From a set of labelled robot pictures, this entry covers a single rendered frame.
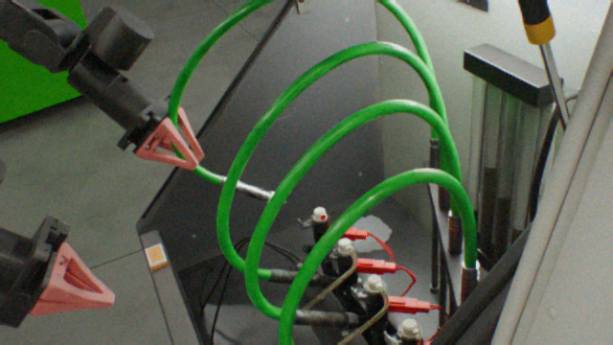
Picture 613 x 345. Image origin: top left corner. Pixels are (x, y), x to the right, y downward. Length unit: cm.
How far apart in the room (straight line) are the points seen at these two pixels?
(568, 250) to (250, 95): 72
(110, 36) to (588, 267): 61
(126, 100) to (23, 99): 326
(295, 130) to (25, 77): 303
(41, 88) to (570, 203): 377
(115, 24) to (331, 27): 44
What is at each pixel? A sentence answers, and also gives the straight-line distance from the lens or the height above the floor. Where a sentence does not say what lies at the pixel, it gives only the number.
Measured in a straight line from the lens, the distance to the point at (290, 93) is 62.
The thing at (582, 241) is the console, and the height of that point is 133.
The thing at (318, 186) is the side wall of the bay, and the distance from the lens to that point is 121.
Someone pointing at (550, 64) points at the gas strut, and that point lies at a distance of 46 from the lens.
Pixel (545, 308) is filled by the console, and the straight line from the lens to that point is 49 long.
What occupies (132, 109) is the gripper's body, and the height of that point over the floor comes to 129.
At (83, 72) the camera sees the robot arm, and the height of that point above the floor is 134.
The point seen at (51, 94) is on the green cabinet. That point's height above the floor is 16.
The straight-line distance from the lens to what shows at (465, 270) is 66.
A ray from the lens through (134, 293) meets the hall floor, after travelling 246.
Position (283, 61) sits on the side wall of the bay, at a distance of 106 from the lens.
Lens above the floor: 162
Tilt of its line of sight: 35 degrees down
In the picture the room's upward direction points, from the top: 9 degrees counter-clockwise
